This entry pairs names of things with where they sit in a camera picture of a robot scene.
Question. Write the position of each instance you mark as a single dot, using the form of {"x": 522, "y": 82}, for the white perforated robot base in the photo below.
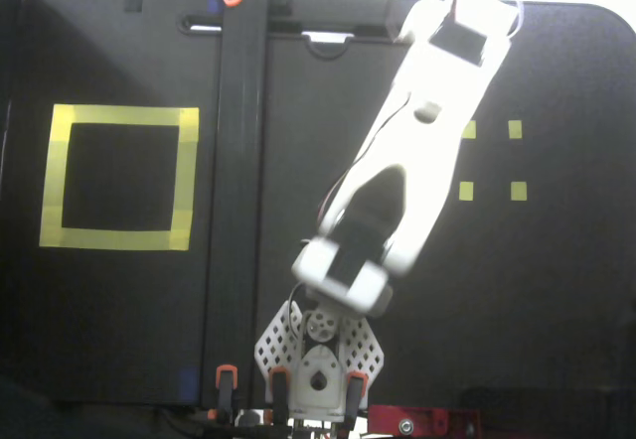
{"x": 318, "y": 359}

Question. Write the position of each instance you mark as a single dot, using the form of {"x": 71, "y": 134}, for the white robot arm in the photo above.
{"x": 427, "y": 161}

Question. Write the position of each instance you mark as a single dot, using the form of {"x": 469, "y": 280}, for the black flat table strip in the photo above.
{"x": 238, "y": 186}

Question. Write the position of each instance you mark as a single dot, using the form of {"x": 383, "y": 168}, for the small yellow tape marker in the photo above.
{"x": 470, "y": 130}
{"x": 466, "y": 190}
{"x": 519, "y": 190}
{"x": 515, "y": 129}

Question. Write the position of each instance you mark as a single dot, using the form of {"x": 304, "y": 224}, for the yellow tape square outline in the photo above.
{"x": 119, "y": 113}

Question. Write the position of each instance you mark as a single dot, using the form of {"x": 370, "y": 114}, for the red corner clamp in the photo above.
{"x": 422, "y": 421}

